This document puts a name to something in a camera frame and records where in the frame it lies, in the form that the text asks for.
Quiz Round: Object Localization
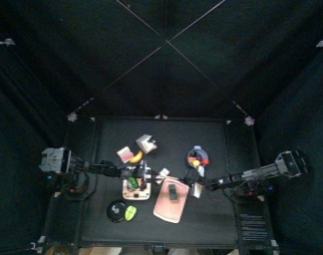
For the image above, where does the yellow toy banana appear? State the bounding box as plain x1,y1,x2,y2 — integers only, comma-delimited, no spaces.
129,150,146,165

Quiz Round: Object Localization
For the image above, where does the black block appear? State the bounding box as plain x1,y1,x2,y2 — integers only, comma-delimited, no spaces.
166,183,178,201

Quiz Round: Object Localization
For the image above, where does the beige toy tray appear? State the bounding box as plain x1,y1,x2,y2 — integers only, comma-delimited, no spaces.
122,178,153,201

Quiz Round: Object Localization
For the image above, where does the small pink white box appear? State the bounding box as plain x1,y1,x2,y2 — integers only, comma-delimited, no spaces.
117,145,135,163

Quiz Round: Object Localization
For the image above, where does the pink cutting board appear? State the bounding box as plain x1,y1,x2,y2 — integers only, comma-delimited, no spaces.
153,176,190,224

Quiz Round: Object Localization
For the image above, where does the grey white open box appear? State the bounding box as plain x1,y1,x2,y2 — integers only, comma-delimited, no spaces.
135,133,159,154

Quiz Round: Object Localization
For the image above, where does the lime green toy slice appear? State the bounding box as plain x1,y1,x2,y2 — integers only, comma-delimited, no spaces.
125,205,138,222

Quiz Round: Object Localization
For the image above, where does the black round lid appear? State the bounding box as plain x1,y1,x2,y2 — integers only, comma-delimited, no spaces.
106,199,129,224

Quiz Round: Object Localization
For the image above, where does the white print label plate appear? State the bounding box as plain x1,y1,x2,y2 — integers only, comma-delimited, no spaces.
238,212,270,243

